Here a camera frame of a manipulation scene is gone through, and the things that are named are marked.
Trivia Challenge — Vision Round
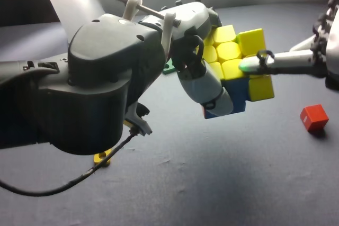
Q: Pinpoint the Rubik's cube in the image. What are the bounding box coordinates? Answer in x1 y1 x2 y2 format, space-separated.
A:
203 24 275 120

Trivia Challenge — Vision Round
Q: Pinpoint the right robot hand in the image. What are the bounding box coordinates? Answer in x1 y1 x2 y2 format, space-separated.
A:
238 0 339 91

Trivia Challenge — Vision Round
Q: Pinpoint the yellow two-hole flat piece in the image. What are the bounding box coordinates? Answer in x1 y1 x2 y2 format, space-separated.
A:
93 148 112 167

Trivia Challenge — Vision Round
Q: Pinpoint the green pentagon piece with holes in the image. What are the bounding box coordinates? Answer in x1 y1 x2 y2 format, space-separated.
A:
162 60 177 75

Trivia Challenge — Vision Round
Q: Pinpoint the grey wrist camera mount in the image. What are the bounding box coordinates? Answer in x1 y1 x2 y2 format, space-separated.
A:
123 101 153 137

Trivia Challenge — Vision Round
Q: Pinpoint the grey table cloth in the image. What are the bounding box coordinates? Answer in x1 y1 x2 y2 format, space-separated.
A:
0 3 339 226

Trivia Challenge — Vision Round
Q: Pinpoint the black camera cable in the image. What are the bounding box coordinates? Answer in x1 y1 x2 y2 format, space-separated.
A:
0 133 136 197

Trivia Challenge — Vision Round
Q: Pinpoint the red cube block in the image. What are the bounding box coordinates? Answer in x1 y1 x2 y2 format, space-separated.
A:
299 104 329 132

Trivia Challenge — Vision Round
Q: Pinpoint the white backdrop sheet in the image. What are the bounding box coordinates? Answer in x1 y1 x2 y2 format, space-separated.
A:
35 0 339 49

